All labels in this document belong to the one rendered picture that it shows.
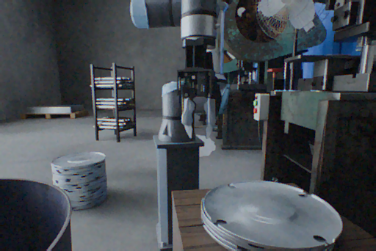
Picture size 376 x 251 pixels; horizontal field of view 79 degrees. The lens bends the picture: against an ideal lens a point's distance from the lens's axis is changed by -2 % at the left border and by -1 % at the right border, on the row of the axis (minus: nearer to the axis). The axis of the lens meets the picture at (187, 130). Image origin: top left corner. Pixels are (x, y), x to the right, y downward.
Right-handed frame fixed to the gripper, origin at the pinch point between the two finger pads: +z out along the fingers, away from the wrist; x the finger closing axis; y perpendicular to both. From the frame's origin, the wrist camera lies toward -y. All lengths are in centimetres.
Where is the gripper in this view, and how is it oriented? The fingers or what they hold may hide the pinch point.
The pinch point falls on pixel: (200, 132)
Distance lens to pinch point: 54.4
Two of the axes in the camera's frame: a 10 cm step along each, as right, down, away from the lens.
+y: -2.4, 1.7, -9.6
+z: 0.0, 9.9, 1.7
